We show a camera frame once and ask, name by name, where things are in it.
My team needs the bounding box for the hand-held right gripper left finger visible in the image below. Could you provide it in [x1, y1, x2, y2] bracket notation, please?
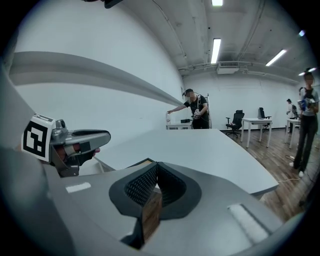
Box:
[49, 161, 159, 256]

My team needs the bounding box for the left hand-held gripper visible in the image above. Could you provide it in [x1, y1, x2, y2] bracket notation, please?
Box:
[20, 112, 112, 178]

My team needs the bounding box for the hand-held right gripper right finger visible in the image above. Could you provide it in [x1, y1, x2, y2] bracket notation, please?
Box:
[149, 161, 284, 256]

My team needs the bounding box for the person's left hand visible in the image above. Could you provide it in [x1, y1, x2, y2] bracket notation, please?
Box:
[63, 142, 101, 161]

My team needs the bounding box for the small white table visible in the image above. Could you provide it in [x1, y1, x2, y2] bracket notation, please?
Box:
[165, 121, 194, 130]

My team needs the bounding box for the black office chair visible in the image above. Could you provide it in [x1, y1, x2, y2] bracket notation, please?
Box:
[225, 109, 245, 139]
[257, 106, 273, 131]

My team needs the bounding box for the white ceiling air conditioner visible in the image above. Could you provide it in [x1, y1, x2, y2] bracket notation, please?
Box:
[216, 60, 239, 75]

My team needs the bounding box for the pale floor cable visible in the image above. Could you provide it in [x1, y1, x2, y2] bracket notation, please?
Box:
[275, 177, 300, 185]

